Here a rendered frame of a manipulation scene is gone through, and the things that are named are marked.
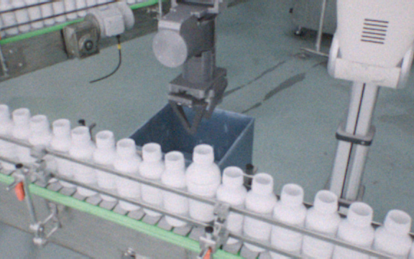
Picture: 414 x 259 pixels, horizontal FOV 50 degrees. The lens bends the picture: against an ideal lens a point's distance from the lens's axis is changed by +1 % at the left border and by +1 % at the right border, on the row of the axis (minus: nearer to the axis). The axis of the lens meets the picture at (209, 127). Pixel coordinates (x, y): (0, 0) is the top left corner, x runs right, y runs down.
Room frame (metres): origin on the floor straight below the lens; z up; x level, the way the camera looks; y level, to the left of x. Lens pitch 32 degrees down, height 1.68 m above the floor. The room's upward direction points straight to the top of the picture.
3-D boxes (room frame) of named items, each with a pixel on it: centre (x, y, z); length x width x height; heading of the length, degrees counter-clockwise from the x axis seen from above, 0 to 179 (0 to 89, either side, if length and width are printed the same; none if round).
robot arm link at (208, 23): (0.68, 0.02, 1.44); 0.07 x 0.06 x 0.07; 155
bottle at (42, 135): (0.87, 0.39, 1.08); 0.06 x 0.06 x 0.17
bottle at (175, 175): (0.72, 0.07, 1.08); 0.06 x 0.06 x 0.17
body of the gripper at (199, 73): (0.69, 0.02, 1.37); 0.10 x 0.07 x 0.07; 155
